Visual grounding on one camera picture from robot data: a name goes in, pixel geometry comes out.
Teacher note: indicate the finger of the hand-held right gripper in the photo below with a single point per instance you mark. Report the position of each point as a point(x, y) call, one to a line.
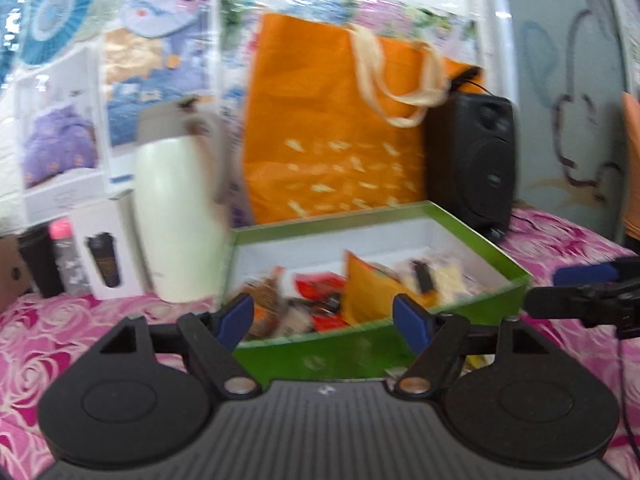
point(555, 302)
point(585, 274)

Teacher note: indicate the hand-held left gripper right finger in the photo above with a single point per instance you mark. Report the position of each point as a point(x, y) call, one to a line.
point(412, 320)

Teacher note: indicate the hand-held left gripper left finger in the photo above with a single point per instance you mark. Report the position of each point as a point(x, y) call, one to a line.
point(240, 315)

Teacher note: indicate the brown snack packet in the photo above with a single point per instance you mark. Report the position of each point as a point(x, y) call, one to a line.
point(265, 300)

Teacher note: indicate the green box with white inside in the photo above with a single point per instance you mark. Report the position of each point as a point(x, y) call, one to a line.
point(325, 355)

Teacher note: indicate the orange yellow snack packet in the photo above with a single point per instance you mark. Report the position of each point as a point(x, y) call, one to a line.
point(367, 290)

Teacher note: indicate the white snack packet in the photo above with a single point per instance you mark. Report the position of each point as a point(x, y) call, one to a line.
point(457, 280)

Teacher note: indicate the red snack packet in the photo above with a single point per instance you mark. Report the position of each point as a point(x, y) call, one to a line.
point(320, 287)

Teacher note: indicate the orange cloth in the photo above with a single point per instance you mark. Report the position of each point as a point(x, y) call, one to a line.
point(631, 170)

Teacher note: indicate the white thermos jug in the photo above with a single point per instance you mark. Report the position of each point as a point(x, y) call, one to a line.
point(180, 210)

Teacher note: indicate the white box with cup picture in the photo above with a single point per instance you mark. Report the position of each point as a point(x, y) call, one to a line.
point(107, 250)

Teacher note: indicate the black speaker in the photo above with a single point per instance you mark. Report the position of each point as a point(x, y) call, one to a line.
point(475, 170)

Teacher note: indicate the pink capped bottle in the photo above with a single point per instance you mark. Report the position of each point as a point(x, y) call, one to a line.
point(70, 255)

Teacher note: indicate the pink floral tablecloth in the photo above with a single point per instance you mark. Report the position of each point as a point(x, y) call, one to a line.
point(50, 340)

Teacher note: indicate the black cup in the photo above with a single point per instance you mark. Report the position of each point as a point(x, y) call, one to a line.
point(40, 260)

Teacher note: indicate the brown cardboard box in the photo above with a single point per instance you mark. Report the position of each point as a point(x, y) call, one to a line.
point(10, 275)

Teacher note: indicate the pale green round fan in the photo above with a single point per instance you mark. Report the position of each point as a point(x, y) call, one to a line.
point(97, 15)

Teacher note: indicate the blue round fan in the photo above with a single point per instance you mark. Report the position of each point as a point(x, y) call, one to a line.
point(60, 10)
point(10, 40)

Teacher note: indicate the blue bedding wall poster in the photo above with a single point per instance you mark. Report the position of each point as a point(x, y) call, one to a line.
point(150, 95)

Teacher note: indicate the purple bedding wall poster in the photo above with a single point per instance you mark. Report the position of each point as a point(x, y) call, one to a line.
point(60, 140)

